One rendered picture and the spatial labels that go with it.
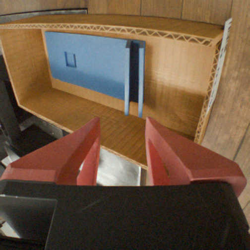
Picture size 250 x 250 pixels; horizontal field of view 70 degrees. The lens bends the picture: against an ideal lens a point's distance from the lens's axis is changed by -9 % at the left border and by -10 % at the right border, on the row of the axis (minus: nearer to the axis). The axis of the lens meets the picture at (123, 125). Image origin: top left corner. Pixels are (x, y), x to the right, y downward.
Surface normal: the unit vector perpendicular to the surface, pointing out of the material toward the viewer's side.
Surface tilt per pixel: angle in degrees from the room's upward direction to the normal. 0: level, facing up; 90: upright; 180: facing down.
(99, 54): 0
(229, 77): 0
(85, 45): 0
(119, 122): 90
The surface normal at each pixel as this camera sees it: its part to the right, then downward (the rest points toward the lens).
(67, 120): -0.01, -0.81
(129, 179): -0.56, 0.50
